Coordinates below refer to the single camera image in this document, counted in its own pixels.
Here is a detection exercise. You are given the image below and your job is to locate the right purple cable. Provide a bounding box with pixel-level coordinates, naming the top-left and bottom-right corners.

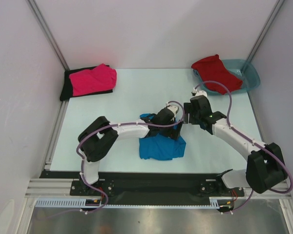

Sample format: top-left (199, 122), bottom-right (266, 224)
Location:
top-left (191, 80), bottom-right (293, 215)

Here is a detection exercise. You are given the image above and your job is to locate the left aluminium corner post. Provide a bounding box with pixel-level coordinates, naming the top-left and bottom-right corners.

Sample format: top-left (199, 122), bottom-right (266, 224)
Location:
top-left (26, 0), bottom-right (69, 71)

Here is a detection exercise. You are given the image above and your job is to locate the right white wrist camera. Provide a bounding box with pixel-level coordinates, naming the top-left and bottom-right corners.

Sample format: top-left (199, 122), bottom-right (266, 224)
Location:
top-left (191, 89), bottom-right (208, 97)

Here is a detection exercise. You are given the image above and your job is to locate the pink folded t shirt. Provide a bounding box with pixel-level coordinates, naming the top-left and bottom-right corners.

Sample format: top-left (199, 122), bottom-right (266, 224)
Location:
top-left (69, 64), bottom-right (117, 97)

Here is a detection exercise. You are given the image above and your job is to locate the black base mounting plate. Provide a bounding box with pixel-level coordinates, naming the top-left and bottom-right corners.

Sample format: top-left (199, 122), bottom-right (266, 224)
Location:
top-left (40, 170), bottom-right (250, 206)

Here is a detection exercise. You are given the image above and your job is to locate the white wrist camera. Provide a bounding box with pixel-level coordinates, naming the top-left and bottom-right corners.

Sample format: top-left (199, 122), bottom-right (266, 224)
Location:
top-left (166, 103), bottom-right (179, 115)
top-left (191, 89), bottom-right (208, 97)

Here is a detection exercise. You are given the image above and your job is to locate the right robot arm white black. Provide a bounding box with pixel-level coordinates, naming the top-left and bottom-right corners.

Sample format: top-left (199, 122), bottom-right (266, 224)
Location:
top-left (184, 95), bottom-right (289, 195)

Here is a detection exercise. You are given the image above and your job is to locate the right aluminium corner post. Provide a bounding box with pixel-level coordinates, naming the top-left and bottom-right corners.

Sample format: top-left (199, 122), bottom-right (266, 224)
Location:
top-left (243, 0), bottom-right (287, 69)

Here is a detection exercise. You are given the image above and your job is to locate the red t shirt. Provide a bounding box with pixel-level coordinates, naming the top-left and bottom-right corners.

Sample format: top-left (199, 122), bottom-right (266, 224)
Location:
top-left (191, 55), bottom-right (243, 95)

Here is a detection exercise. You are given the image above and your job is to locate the purple cable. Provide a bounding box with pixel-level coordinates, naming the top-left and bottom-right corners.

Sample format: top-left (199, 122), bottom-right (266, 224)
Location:
top-left (75, 100), bottom-right (185, 216)
top-left (191, 80), bottom-right (293, 215)

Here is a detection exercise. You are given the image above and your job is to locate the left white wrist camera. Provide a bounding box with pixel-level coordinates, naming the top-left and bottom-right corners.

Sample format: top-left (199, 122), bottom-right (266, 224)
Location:
top-left (166, 103), bottom-right (179, 115)

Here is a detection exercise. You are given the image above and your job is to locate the blue t shirt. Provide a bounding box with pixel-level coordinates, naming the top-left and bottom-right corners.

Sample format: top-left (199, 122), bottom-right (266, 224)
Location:
top-left (139, 122), bottom-right (186, 161)

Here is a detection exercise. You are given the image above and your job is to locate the teal plastic basin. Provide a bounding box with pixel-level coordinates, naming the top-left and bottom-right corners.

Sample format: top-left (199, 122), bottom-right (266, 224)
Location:
top-left (192, 59), bottom-right (261, 96)

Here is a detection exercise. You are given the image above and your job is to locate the black folded t shirt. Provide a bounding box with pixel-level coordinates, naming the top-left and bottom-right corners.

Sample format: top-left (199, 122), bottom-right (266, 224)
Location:
top-left (60, 66), bottom-right (107, 101)

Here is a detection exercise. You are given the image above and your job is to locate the white slotted cable duct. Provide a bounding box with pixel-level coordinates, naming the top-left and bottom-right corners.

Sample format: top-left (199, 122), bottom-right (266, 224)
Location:
top-left (35, 198), bottom-right (233, 209)

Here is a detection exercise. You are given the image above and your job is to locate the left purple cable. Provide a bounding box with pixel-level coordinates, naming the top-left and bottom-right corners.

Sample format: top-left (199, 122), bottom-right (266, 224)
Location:
top-left (75, 100), bottom-right (185, 216)

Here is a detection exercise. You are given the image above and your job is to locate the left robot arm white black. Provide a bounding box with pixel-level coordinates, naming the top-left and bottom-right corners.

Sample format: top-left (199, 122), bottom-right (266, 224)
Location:
top-left (76, 104), bottom-right (183, 195)

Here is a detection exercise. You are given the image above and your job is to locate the aluminium corner post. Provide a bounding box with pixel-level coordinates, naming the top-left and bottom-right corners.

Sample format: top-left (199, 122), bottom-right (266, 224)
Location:
top-left (26, 0), bottom-right (69, 71)
top-left (243, 0), bottom-right (287, 69)

